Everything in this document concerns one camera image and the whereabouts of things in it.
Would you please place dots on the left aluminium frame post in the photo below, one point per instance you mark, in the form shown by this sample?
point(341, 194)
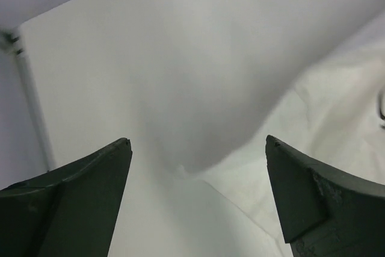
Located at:
point(12, 45)

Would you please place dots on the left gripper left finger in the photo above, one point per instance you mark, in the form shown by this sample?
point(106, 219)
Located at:
point(69, 211)

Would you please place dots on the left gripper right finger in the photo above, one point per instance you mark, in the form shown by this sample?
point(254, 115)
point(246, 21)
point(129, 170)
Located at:
point(324, 211)

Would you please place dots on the white t shirt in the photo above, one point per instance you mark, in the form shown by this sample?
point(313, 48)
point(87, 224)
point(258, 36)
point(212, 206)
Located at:
point(332, 111)

